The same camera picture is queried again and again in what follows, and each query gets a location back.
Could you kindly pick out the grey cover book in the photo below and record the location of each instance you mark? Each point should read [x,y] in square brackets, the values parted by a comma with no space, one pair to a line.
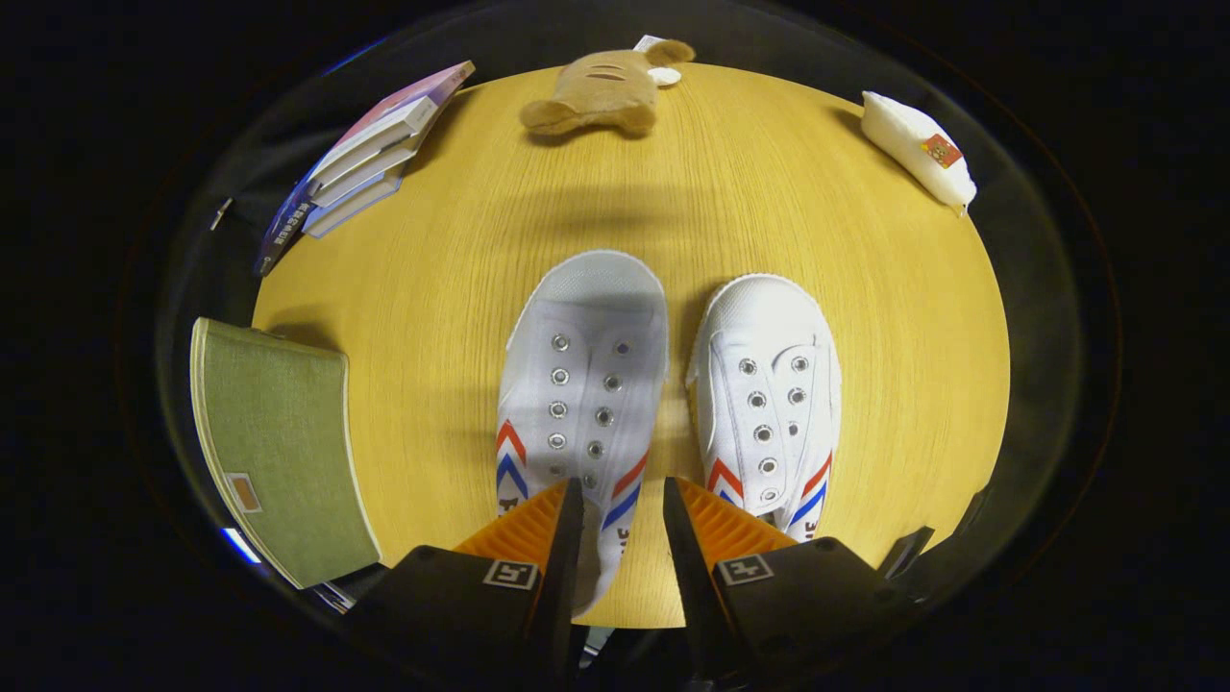
[370,168]

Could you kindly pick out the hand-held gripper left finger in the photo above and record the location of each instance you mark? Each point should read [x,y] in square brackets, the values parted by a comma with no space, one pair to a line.
[567,577]

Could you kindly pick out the brown plush toy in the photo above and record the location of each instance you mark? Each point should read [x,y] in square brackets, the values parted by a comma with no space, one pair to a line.
[601,91]

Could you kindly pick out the pale blue book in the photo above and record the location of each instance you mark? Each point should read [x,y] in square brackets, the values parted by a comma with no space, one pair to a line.
[351,207]

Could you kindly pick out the silver clip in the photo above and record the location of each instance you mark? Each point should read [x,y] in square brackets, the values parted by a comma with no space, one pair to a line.
[221,213]

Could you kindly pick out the white canvas shoe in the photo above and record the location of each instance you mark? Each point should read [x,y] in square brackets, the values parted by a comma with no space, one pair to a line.
[769,384]
[586,365]

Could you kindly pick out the green fabric storage box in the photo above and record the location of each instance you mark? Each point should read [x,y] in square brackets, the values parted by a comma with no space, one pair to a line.
[279,442]

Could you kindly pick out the dark blue book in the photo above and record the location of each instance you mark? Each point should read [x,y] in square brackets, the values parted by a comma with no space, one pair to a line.
[281,235]

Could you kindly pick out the white pouch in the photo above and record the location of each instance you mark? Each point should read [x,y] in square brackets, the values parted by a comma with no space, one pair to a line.
[913,144]

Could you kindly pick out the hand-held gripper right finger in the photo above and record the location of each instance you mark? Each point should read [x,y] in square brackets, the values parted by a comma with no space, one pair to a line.
[684,577]

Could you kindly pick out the pink cover book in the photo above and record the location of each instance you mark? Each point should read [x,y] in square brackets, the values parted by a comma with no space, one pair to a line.
[404,111]

